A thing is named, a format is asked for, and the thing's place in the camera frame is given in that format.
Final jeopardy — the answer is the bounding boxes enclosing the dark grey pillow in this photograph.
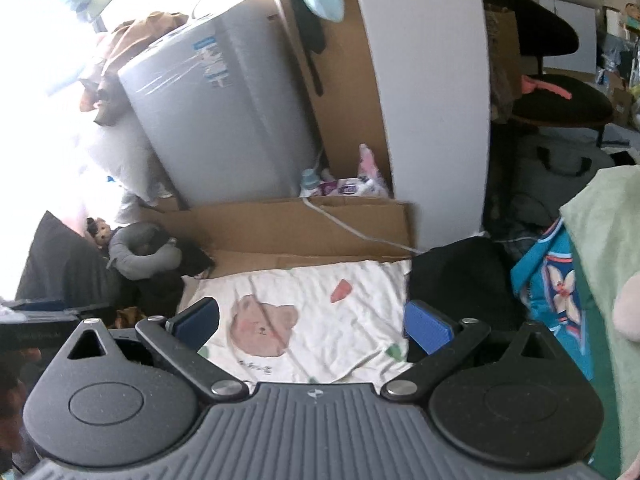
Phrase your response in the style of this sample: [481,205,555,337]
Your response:
[15,210,121,306]

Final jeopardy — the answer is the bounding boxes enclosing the white cabinet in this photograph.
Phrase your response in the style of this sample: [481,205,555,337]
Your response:
[537,0,601,74]

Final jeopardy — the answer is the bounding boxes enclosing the brown patterned paper bag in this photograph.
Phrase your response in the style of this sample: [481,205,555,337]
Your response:
[484,4,524,116]

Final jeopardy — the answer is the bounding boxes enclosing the white pillow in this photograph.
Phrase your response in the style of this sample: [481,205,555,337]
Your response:
[85,110,172,206]

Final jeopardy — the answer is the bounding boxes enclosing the person's left hand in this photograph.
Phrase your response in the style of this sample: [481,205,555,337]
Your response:
[0,349,43,461]

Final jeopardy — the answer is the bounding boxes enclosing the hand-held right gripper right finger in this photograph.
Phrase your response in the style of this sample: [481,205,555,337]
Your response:
[381,300,563,404]

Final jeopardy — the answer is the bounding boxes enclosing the grey bag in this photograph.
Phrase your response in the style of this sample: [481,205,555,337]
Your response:
[515,132,616,196]

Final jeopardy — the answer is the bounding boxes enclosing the grey neck pillow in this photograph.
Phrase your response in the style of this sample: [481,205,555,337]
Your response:
[107,222,184,281]

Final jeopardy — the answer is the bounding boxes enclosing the black round chair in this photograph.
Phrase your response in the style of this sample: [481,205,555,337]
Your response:
[482,0,616,146]

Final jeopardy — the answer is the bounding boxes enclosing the brown fuzzy cloth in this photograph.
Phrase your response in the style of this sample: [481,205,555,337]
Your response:
[116,306,149,331]

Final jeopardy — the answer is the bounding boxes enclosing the blue printed garment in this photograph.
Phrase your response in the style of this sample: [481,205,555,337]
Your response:
[510,217,596,381]

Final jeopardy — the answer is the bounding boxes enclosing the white cable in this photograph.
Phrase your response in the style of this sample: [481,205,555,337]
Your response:
[300,147,427,256]

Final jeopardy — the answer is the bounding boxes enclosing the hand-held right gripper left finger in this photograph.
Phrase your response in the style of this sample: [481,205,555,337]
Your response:
[65,296,250,404]

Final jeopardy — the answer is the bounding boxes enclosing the pink white plastic bag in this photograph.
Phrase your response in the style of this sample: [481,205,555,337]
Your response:
[357,143,389,196]

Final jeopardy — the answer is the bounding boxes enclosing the green towel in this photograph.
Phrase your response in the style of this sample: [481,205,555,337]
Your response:
[559,164,640,480]

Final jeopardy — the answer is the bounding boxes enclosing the black pants with bear trim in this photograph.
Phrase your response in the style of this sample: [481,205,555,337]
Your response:
[407,236,529,364]

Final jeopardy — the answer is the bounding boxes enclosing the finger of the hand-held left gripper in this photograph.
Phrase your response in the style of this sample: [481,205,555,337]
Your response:
[12,300,114,320]

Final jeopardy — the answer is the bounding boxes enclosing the pink strap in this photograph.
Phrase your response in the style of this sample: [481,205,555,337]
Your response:
[520,76,574,102]

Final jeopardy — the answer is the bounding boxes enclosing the grey washing machine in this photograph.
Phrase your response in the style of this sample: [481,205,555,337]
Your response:
[117,0,329,209]

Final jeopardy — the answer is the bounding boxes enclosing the black cloth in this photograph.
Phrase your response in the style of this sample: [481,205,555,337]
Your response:
[170,237,217,276]

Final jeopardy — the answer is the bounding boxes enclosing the small plush doll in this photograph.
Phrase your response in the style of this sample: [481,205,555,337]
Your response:
[85,216,114,251]

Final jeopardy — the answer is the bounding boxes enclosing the tall cardboard box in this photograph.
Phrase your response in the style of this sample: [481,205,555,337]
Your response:
[267,0,394,196]

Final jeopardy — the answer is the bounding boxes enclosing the bear printed white bed sheet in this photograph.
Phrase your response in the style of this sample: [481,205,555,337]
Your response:
[180,260,417,386]

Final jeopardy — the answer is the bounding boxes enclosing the pale pink cloth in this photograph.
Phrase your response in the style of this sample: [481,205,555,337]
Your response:
[612,269,640,339]

